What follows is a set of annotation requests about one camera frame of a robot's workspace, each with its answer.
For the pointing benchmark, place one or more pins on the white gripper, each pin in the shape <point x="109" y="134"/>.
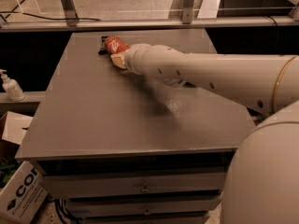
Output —
<point x="135" y="60"/>

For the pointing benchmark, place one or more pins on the red coke can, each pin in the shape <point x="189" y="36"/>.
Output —
<point x="114" y="45"/>

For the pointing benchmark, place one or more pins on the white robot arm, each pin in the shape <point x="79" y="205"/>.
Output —
<point x="262" y="184"/>

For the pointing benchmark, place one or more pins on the black rxbar chocolate bar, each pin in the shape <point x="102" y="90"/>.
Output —
<point x="102" y="49"/>

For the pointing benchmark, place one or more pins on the white pump bottle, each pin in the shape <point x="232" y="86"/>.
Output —
<point x="11" y="87"/>

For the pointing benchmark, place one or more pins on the middle grey drawer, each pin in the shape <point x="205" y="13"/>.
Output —
<point x="144" y="206"/>

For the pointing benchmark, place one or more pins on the grey drawer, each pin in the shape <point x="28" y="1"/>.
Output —
<point x="171" y="218"/>
<point x="144" y="206"/>
<point x="91" y="186"/>

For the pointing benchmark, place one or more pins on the top grey drawer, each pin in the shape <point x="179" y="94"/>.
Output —
<point x="91" y="186"/>

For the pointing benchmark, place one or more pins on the white cardboard box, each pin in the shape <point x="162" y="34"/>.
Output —
<point x="22" y="195"/>

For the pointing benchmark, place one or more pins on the bottom grey drawer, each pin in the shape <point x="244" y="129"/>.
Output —
<point x="171" y="218"/>

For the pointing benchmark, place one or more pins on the left metal bracket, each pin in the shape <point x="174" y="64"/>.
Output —
<point x="70" y="13"/>

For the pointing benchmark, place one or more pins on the metal bracket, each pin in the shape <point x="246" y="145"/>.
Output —
<point x="187" y="11"/>
<point x="70" y="13"/>

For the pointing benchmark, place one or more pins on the right metal bracket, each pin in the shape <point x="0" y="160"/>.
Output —
<point x="187" y="11"/>

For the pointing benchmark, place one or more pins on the grey metal rail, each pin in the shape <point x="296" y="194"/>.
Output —
<point x="102" y="26"/>

